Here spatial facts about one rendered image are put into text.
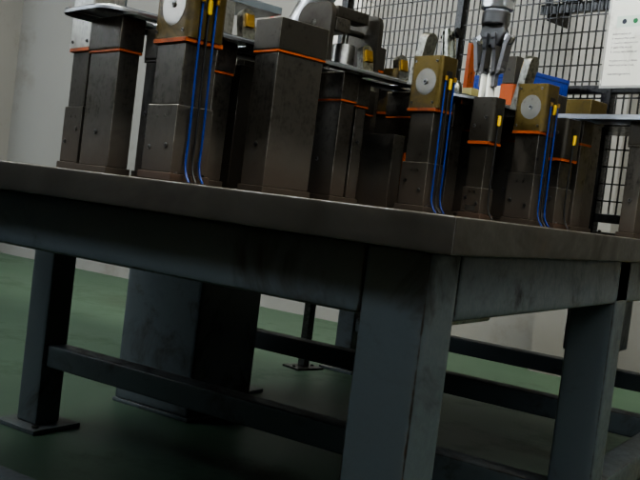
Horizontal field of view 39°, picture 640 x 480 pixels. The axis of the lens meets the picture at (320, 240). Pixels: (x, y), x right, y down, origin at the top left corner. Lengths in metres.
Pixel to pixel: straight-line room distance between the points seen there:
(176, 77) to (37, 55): 5.68
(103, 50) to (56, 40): 5.35
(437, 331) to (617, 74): 2.01
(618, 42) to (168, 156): 1.73
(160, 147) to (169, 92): 0.09
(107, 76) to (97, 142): 0.12
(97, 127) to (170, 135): 0.22
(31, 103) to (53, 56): 0.40
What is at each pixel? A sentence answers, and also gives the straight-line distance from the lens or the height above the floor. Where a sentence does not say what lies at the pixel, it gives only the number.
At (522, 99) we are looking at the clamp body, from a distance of 2.31.
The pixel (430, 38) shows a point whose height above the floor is 1.09.
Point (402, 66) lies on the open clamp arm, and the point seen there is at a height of 1.08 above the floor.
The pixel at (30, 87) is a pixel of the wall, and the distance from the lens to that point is 7.26.
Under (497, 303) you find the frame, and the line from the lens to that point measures 1.15.
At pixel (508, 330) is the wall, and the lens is 4.87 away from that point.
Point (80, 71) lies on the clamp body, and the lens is 1.92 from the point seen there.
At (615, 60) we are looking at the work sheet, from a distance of 2.94.
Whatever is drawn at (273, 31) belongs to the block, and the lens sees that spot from 1.74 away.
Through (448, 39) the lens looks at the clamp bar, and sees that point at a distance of 2.60.
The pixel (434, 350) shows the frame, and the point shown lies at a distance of 1.00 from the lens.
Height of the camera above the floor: 0.70
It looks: 3 degrees down
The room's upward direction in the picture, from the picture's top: 7 degrees clockwise
